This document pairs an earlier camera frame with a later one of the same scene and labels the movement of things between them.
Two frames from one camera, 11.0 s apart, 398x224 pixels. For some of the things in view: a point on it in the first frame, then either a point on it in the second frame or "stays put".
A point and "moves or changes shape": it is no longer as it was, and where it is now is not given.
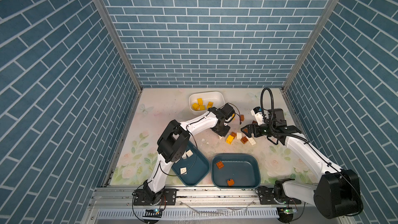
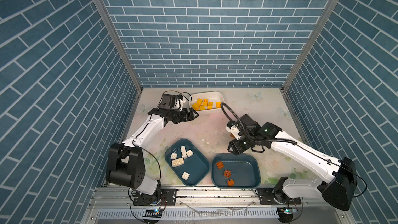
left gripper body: (223, 129) to (179, 115)
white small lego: (189, 153) moves or changes shape
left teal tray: (194, 170) stays put
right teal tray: (243, 168) stays put
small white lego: (183, 171) moves or changes shape
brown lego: (219, 165) stays put
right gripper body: (264, 129) to (241, 144)
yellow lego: (195, 106) stays put
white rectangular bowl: (200, 101) stays put
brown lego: (230, 182) stays put
